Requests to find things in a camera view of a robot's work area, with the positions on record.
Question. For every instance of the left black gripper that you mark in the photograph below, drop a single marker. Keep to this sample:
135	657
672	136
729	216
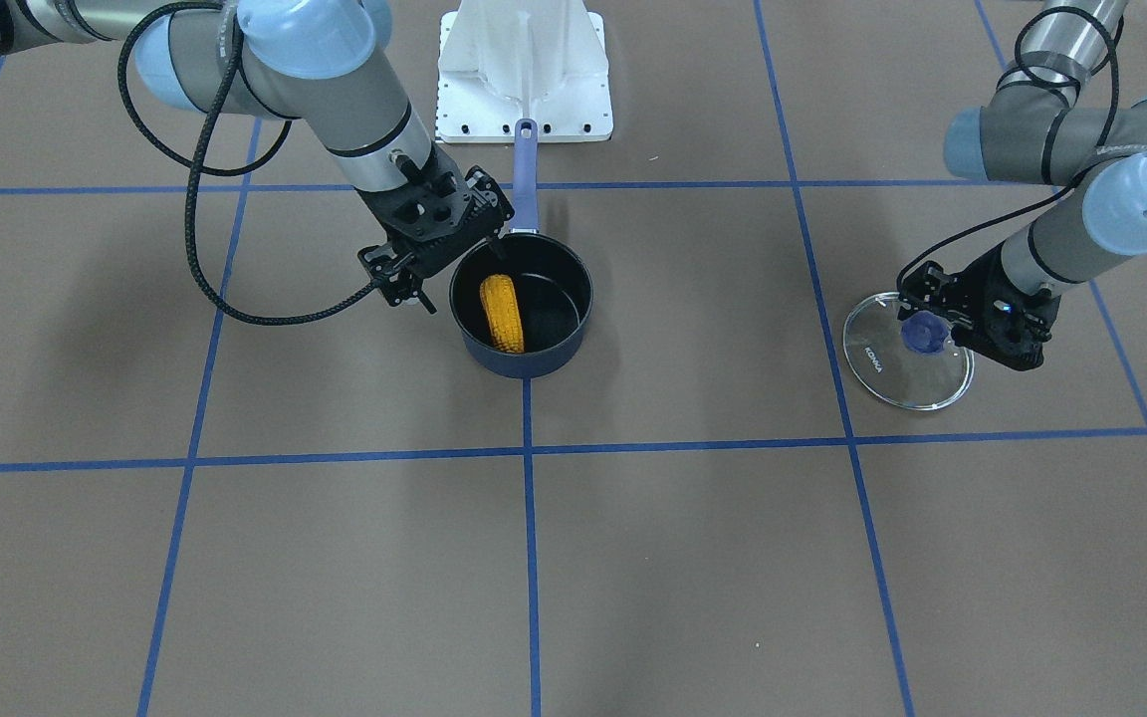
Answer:
978	280

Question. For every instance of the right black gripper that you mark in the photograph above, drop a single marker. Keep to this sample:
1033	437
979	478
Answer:
381	225

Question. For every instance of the glass pot lid blue knob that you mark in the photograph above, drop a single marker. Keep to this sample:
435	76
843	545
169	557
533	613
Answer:
913	362

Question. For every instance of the yellow corn cob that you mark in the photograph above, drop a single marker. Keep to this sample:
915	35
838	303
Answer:
500	304

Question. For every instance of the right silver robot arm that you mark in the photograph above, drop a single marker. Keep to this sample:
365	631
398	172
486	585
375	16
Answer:
321	62

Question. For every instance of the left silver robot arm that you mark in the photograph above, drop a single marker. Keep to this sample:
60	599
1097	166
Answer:
1033	131

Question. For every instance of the dark blue pot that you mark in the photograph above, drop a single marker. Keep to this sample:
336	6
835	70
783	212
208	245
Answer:
554	286

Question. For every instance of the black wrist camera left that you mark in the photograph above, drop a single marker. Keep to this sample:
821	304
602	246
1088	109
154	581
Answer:
922	290

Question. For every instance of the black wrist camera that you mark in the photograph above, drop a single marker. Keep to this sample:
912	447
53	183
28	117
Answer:
922	290
395	281

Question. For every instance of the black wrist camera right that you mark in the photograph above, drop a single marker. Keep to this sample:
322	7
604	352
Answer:
395	281

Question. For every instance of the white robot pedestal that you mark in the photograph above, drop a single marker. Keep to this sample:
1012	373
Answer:
504	61

